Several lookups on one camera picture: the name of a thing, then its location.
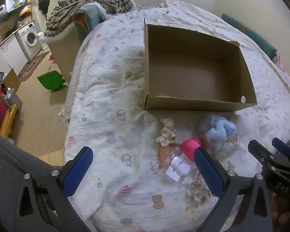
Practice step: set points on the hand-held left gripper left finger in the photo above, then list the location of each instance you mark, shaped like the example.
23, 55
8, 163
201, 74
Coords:
77, 171

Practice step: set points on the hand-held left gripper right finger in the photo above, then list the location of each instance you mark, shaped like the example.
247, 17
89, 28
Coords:
207, 174

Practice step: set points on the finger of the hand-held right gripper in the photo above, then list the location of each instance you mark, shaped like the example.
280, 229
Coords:
257, 149
283, 148

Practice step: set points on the beige lace scrunchie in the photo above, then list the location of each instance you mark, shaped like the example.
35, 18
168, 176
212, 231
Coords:
195, 188

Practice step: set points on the white cloth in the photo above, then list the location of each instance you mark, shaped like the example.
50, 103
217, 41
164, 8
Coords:
234, 146

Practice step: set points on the clear plastic bag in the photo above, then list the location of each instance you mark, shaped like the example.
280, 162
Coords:
178, 166

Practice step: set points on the peach fabric tube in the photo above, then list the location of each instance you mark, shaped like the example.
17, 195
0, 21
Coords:
164, 156

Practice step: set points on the brown cardboard box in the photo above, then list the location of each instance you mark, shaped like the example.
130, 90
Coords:
195, 77

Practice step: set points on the person's right hand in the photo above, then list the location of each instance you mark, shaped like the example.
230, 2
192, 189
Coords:
278, 209

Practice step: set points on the pink sock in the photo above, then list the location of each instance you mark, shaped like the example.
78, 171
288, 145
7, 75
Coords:
189, 146

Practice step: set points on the blue fluffy cloth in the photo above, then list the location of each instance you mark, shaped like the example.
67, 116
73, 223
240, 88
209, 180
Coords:
217, 130

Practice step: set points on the cream scrunchie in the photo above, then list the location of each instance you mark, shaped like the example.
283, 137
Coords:
168, 133

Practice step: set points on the white printed bed quilt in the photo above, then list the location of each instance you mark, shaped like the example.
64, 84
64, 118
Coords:
106, 96

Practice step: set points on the yellow wooden rack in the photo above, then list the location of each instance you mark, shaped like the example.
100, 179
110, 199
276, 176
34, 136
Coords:
8, 118

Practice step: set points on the grey bin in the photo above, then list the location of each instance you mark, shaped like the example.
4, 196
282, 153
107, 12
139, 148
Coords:
15, 100

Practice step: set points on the green dustpan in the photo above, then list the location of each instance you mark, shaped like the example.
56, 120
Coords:
52, 79

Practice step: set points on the metal pole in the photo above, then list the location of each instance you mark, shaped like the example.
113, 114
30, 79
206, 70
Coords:
0, 94

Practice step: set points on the teal headboard cushion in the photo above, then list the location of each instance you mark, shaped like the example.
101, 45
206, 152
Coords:
256, 38

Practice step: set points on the flat cardboard piece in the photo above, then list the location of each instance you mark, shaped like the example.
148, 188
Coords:
12, 79

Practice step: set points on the brown patterned rug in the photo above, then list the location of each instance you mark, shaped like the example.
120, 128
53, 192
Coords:
31, 67

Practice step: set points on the white cabinet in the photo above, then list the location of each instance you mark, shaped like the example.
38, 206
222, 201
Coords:
9, 53

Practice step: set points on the white washing machine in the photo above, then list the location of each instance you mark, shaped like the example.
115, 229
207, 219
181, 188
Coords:
30, 37

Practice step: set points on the teal pillow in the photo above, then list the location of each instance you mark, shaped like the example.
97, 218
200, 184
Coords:
91, 14

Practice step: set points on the black hanging garment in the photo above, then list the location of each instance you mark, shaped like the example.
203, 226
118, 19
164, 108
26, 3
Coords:
44, 3

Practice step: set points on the cluttered counter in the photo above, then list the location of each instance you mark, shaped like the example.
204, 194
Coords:
12, 12

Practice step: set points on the brown patterned knit blanket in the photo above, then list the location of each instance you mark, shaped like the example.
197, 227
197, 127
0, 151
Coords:
94, 0

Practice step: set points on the beige upholstered bed frame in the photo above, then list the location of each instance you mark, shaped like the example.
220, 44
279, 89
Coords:
62, 53

